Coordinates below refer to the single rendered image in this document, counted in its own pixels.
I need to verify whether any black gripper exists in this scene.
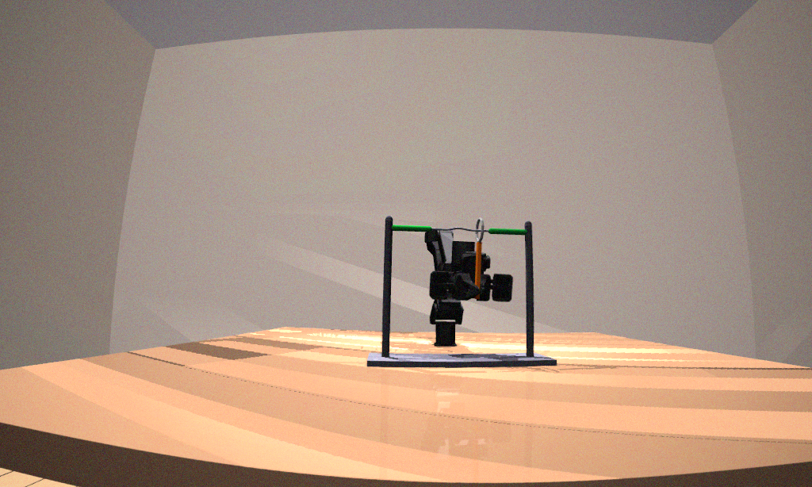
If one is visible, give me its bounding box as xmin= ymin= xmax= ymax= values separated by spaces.
xmin=429 ymin=271 xmax=513 ymax=302

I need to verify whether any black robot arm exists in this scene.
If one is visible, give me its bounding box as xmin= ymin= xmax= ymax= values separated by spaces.
xmin=424 ymin=230 xmax=491 ymax=347

